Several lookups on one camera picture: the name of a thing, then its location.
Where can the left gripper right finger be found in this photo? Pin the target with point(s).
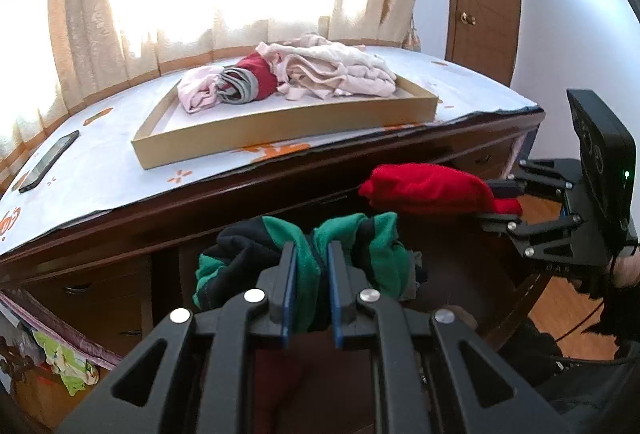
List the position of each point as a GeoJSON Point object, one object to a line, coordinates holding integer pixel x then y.
{"type": "Point", "coordinates": [431, 373]}

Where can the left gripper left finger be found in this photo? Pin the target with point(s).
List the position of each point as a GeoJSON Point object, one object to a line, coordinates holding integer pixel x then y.
{"type": "Point", "coordinates": [191, 374]}

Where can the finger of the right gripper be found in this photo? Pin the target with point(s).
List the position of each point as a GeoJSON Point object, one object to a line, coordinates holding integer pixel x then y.
{"type": "Point", "coordinates": [550, 241]}
{"type": "Point", "coordinates": [558, 180]}

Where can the green black striped underwear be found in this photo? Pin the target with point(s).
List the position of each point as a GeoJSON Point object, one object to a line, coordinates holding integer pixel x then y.
{"type": "Point", "coordinates": [244, 250]}

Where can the bright red underwear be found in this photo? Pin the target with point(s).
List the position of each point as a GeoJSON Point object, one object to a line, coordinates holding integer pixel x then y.
{"type": "Point", "coordinates": [433, 190]}

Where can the light pink underwear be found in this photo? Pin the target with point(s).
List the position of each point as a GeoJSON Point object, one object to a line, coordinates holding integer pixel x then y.
{"type": "Point", "coordinates": [197, 88]}

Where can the red grey underwear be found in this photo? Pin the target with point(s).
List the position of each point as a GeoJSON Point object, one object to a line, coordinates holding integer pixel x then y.
{"type": "Point", "coordinates": [249, 80]}

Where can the beige pink dotted garment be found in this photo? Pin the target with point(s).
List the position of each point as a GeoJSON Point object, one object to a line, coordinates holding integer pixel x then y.
{"type": "Point", "coordinates": [312, 64]}

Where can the person right hand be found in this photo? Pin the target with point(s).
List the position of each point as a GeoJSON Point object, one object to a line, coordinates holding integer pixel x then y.
{"type": "Point", "coordinates": [624, 271]}

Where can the green yellow fabric bag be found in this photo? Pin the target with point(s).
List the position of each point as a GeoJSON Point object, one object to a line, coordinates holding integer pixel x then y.
{"type": "Point", "coordinates": [75, 372]}

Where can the shallow cardboard box tray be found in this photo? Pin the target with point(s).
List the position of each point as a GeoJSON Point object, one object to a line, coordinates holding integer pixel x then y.
{"type": "Point", "coordinates": [170, 135]}

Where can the white persimmon print tablecloth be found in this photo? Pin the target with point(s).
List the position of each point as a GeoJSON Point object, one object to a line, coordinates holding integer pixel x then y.
{"type": "Point", "coordinates": [100, 171]}

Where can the black smartphone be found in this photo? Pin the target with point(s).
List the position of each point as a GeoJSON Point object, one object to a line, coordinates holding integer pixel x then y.
{"type": "Point", "coordinates": [46, 162]}

